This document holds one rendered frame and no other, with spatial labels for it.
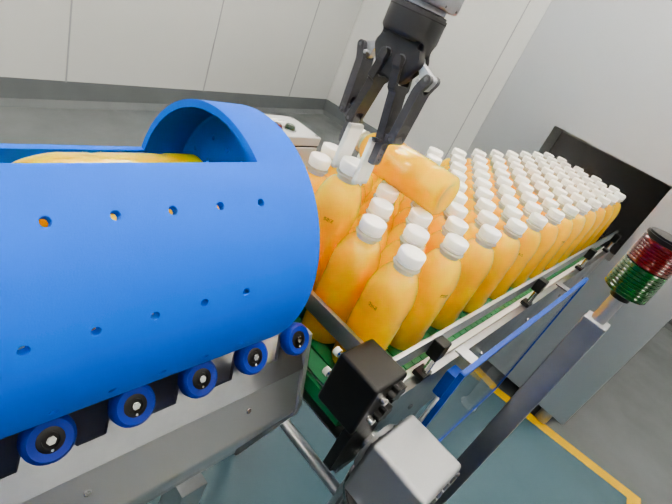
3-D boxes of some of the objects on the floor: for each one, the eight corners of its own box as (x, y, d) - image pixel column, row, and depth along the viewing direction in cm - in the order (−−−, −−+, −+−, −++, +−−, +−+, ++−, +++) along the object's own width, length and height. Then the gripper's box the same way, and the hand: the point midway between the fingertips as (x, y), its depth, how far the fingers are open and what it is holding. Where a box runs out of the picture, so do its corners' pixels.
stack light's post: (331, 601, 124) (583, 314, 70) (340, 590, 127) (589, 308, 73) (340, 615, 122) (607, 332, 68) (349, 604, 125) (612, 325, 71)
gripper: (357, -25, 56) (295, 146, 68) (460, 21, 48) (370, 206, 60) (392, -7, 62) (329, 148, 73) (489, 36, 54) (402, 204, 65)
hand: (357, 154), depth 65 cm, fingers closed on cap, 4 cm apart
